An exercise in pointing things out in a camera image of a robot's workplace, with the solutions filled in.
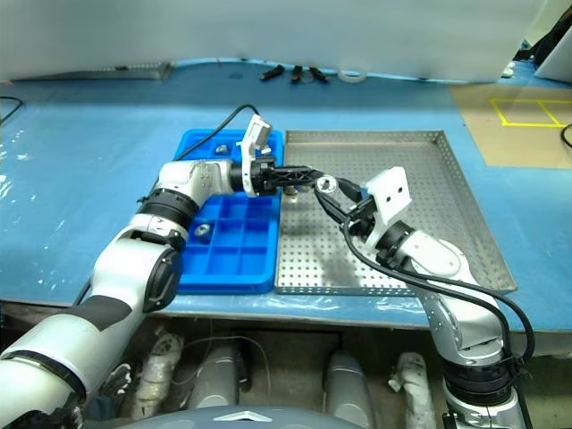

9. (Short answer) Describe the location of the thin grey wire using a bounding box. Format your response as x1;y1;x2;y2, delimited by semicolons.
172;335;270;386

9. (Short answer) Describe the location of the brown cardboard mat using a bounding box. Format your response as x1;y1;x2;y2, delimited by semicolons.
449;83;572;170

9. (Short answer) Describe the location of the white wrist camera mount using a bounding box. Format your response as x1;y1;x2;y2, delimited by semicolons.
359;165;413;246
235;114;274;198

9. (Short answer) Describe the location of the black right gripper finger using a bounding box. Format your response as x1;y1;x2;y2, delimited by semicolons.
335;178;367;204
313;187;355;225

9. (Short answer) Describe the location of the white leaning board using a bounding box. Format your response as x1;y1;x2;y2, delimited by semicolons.
534;26;572;84

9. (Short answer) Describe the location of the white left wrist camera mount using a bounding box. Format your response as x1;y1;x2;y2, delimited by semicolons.
235;114;274;198

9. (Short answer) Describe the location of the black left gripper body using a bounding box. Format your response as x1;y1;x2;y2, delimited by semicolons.
249;154;281;197

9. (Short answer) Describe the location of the grey robot torso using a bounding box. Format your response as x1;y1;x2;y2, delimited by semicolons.
129;404;376;429

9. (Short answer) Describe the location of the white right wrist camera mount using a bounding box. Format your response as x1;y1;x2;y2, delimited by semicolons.
359;165;413;246

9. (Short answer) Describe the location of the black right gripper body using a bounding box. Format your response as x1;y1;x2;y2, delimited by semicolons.
345;197;381;239

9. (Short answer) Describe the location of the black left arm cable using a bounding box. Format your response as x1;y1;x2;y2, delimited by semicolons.
70;104;262;308

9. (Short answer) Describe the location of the blue plastic compartment tray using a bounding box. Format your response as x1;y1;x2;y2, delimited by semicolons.
171;128;286;295

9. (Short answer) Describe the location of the perforated steel tray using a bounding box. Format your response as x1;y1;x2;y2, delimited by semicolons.
272;129;517;298

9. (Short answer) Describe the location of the black table cable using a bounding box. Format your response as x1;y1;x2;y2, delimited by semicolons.
0;97;23;126

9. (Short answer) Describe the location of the white wrapped bar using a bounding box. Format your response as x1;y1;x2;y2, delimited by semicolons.
133;328;185;408
388;351;437;429

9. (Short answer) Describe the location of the white tape roll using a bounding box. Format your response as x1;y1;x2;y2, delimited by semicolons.
338;66;369;85

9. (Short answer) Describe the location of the grey rounded robot leg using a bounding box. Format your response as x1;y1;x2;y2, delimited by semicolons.
187;343;245;410
322;350;374;416

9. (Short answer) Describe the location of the large white panel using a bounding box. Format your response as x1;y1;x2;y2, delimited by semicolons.
0;0;515;84

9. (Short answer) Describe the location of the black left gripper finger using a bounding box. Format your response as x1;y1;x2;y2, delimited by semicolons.
273;164;327;181
273;178;316;193

